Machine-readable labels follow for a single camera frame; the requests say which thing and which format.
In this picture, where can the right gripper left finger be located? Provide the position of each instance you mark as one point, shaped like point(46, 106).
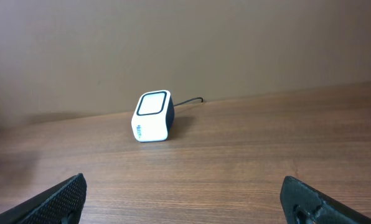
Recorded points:
point(62, 203)

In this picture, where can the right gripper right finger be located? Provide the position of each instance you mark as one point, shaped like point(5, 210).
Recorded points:
point(303, 204)

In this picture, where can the white barcode scanner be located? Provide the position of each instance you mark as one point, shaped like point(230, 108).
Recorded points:
point(153, 116)

